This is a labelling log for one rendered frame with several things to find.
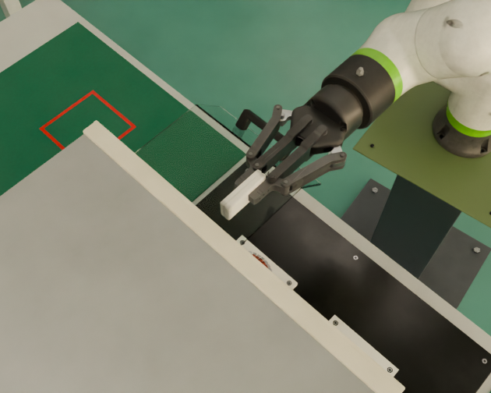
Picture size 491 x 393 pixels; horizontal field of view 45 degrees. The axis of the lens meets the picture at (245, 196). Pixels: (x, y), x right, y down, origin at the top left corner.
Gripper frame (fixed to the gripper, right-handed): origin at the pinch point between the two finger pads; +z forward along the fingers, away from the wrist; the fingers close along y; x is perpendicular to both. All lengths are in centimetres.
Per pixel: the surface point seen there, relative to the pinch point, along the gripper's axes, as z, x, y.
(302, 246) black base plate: -17.9, -43.7, 1.1
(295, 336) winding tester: 12.4, 11.0, -18.9
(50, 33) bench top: -20, -46, 89
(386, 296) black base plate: -21, -44, -18
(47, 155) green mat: 4, -46, 58
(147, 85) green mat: -25, -46, 57
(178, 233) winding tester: 12.7, 11.1, -3.0
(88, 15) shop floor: -69, -120, 163
